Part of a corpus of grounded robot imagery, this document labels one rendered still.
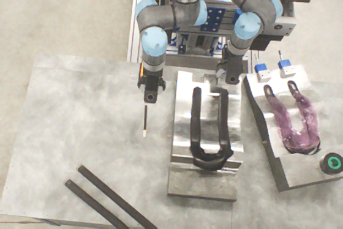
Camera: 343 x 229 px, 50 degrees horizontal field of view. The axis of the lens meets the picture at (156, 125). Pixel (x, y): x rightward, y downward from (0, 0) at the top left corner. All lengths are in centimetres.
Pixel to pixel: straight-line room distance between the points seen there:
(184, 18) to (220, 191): 65
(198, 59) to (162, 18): 121
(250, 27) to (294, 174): 57
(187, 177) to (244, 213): 26
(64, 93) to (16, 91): 102
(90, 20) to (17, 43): 53
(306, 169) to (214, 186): 35
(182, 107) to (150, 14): 45
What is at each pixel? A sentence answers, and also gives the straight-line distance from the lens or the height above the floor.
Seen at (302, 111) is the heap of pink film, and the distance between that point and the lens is 154.
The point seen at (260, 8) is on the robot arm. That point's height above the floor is 123.
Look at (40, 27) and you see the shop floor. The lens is 279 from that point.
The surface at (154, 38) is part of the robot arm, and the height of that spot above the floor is 130.
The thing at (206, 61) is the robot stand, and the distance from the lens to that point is 235.
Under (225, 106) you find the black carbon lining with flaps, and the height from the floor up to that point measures 88.
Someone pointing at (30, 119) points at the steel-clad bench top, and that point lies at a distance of 158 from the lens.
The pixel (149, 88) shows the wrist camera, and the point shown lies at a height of 110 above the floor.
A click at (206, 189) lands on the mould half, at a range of 140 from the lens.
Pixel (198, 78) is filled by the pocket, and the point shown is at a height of 86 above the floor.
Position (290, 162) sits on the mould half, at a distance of 145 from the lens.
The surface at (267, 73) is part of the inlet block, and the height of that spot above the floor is 88.
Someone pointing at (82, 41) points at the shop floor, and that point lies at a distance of 266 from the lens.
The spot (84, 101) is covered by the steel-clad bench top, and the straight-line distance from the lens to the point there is 156.
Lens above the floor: 221
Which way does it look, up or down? 70 degrees down
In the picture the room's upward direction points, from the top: 7 degrees clockwise
